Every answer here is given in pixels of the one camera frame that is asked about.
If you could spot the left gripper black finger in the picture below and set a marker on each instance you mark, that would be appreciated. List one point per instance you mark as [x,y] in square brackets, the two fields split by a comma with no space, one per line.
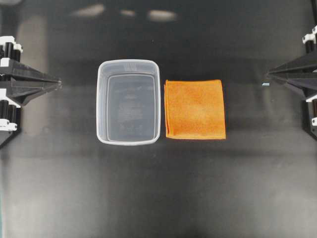
[24,72]
[23,93]

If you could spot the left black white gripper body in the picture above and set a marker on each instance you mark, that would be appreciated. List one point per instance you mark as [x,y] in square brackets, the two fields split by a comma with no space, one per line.
[10,110]

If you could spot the clear plastic container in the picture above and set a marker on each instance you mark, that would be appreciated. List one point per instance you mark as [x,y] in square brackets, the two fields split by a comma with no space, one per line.
[128,102]

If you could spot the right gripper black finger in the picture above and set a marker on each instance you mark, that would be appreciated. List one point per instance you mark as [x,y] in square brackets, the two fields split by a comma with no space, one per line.
[298,68]
[303,92]

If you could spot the orange folded towel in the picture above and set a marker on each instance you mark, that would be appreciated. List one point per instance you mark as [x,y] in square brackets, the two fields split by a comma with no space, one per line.
[194,110]

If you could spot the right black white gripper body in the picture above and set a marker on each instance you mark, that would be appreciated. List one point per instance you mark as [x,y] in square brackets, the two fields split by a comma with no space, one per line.
[310,42]

